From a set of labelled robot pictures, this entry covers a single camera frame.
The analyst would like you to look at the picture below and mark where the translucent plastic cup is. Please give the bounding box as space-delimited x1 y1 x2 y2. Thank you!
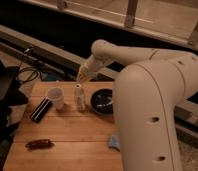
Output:
47 87 64 110

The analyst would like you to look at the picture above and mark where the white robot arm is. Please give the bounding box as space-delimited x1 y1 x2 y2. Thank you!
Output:
77 40 198 171

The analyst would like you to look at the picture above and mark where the clear plastic bottle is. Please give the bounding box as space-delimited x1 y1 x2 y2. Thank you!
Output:
74 84 86 112

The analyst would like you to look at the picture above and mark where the black cable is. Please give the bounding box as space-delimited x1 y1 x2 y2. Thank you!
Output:
15 46 46 85

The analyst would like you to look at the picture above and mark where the black rectangular box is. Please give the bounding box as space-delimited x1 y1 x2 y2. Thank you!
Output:
30 98 52 123

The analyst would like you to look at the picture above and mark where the white tapered gripper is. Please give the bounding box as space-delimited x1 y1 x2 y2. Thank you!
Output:
76 55 104 83

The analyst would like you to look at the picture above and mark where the black round bowl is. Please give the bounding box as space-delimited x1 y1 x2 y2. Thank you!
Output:
90 89 113 115

